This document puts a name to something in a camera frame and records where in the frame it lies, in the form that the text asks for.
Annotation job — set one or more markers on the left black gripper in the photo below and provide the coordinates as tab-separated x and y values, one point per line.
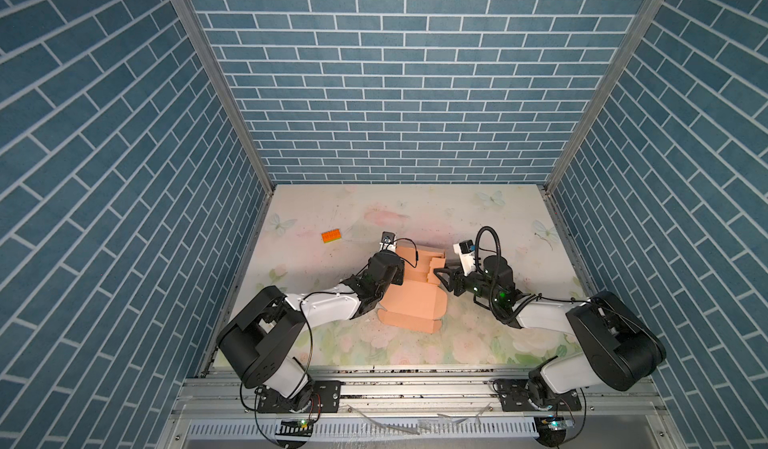
399	271

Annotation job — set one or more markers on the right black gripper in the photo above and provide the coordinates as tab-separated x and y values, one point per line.
454	276

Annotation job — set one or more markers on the pink cardboard paper box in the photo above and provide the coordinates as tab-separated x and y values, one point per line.
419	303

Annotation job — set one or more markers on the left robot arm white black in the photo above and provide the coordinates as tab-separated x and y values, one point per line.
258	340

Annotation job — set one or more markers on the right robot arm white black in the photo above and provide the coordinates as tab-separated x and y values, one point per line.
617	348

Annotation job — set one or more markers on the small orange tag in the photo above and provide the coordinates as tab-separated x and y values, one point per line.
331	236

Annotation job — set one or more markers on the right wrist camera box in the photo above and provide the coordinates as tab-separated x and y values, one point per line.
465	250

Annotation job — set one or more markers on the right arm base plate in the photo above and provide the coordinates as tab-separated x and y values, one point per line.
519	395

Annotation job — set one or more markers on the aluminium front rail frame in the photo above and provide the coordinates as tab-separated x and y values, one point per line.
421	408

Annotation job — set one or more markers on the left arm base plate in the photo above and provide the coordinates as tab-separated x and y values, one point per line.
319	396

